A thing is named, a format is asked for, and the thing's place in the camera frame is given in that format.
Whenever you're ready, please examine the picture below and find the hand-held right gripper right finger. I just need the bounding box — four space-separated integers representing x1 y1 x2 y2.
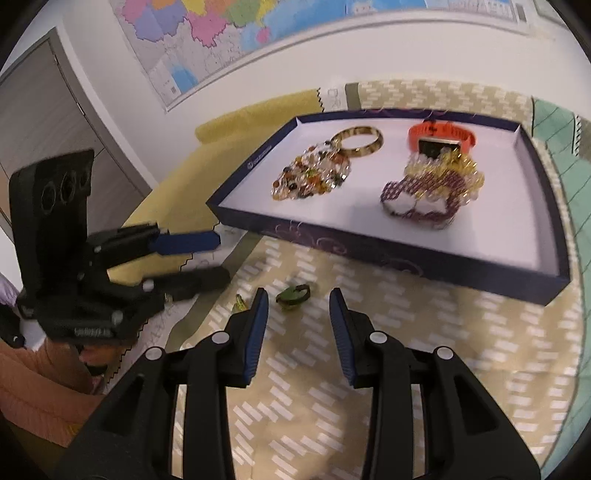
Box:
329 287 542 480

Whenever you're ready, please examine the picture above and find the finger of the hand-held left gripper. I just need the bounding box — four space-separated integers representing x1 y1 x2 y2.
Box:
106 266 232 306
87 222 222 269

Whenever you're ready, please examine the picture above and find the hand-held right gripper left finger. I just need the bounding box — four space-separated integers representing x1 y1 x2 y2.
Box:
55 287 270 480

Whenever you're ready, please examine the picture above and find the green ring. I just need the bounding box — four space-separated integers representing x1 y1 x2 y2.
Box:
276 284 311 311

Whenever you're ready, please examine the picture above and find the dark blue shallow box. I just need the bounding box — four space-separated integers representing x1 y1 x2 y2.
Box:
206 108 571 306

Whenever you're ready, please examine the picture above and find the amber beaded necklace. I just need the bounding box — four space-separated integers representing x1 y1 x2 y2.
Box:
270 142 352 202

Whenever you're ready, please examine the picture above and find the yellow cloth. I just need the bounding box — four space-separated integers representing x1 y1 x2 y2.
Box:
117 90 324 278

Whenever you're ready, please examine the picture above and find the beige dashed pattern cloth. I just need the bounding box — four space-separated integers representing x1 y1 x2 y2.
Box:
106 78 585 480

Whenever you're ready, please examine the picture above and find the grey door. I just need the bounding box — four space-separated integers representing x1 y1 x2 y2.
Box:
0 28 153 241

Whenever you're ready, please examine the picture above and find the gold bangle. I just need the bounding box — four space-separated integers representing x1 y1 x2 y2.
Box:
330 126 385 160

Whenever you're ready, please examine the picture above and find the orange smart watch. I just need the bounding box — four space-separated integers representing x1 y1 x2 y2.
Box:
407 119 477 160

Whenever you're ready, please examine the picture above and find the person's olive garment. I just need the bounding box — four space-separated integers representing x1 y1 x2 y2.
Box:
0 415 84 467

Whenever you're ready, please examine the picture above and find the green checked cloth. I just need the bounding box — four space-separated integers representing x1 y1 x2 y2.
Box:
531 97 591 478

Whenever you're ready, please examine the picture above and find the purple beaded bracelet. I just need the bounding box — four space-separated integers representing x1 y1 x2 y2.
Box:
379 173 467 230

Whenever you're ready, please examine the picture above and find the colourful wall map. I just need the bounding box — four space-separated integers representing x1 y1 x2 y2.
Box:
108 0 529 114

